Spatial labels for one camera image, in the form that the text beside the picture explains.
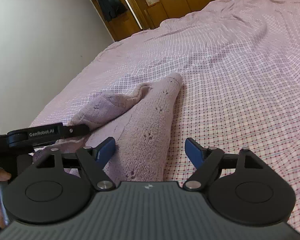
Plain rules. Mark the pink checked bedspread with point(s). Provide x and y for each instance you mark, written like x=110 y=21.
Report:
x=240 y=80

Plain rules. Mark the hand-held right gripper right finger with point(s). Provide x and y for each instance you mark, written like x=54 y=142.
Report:
x=193 y=151

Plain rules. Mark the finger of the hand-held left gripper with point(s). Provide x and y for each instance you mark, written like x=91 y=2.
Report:
x=52 y=133

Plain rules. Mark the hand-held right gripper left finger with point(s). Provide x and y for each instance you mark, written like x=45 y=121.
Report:
x=106 y=148

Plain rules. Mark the dark hanging jacket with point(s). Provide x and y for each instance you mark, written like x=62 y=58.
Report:
x=108 y=1

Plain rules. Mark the wooden shelf unit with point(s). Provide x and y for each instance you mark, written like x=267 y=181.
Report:
x=150 y=12

